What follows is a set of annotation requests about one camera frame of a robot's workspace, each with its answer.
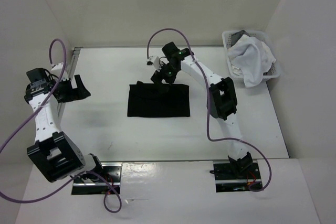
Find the white skirt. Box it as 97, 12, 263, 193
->
228, 35, 276, 88

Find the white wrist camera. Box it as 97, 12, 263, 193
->
146, 56, 161, 70
50, 62, 69, 81

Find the white plastic basket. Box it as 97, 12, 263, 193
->
222, 30, 281, 83

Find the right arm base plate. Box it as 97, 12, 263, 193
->
209, 162, 263, 193

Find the dark grey garment in basket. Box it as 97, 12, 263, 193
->
230, 30, 250, 47

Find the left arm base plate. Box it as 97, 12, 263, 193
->
71, 162, 122, 195

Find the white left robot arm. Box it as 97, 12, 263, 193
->
24, 63, 104, 183

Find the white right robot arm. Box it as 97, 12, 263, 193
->
147, 42, 253, 178

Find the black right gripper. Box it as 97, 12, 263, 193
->
151, 61, 180, 95

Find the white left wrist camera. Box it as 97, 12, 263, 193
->
50, 62, 69, 81

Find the black skirt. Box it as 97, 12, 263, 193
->
127, 81, 190, 118

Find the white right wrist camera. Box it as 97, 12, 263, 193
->
146, 56, 161, 70

